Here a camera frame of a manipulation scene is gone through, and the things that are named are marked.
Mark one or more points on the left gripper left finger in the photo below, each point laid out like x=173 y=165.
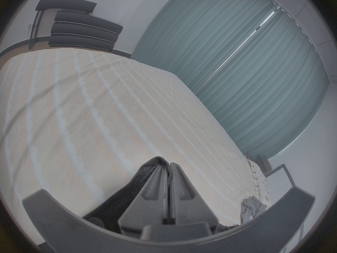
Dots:
x=146 y=212

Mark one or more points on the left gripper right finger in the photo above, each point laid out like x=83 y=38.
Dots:
x=191 y=212

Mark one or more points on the black T-shirt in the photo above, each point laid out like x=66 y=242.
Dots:
x=118 y=199

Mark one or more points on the grey garment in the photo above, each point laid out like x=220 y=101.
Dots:
x=252 y=209

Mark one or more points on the white printed pillow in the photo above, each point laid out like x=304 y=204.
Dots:
x=260 y=183

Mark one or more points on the grey bedside table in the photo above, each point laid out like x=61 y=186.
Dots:
x=264 y=163

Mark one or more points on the bed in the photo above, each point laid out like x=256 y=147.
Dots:
x=105 y=115

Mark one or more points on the blue-green curtain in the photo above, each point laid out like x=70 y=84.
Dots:
x=263 y=88
x=197 y=22

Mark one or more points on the black chest of drawers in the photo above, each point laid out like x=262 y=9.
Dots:
x=84 y=30

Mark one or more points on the black dressing table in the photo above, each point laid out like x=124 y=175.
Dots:
x=65 y=4

